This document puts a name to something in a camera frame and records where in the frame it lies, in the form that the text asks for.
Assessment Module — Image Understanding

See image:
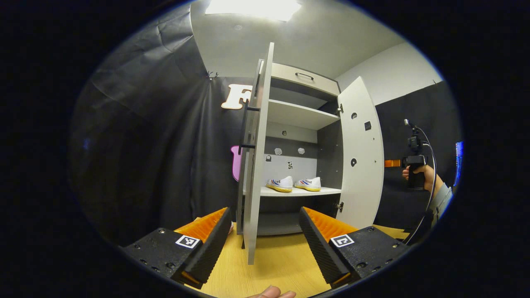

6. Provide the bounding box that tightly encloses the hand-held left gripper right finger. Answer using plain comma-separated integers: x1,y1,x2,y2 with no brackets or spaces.
299,206,412,289

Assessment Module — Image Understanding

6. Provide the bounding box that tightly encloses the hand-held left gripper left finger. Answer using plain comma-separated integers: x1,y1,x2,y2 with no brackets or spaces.
117,207,232,289

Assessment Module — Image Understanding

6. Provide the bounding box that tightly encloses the white shoe cabinet door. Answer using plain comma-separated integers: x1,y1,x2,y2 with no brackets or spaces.
336,77,385,229
236,42,275,265

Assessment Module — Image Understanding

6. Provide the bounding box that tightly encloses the white striped shoe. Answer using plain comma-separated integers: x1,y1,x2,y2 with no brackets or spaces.
266,176,294,193
294,177,322,192

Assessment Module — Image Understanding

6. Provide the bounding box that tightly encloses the white shoe cabinet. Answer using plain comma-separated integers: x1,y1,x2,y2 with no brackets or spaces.
238,62,344,237

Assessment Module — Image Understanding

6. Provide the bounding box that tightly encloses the white cabinet shelf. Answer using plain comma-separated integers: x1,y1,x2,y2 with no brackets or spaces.
268,99,341,131
242,186,342,197

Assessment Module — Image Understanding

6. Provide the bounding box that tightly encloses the white cabinet drawer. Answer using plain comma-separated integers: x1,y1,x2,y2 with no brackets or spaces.
271,63,341,98

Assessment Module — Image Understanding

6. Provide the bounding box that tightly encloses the blue lit screen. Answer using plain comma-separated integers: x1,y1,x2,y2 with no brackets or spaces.
454,141,464,187

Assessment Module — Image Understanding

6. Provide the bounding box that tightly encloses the black backdrop cloth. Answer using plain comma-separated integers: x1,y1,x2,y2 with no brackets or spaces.
68,4,462,245

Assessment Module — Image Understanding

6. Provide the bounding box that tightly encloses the ceiling light panel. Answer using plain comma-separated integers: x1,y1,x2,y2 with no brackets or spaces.
205,0,303,22

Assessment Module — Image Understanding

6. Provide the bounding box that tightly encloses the black cable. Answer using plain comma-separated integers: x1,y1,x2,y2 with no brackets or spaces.
404,126,438,245

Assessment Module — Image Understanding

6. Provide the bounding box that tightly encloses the black door handle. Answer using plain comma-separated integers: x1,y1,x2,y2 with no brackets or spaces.
238,99,261,156

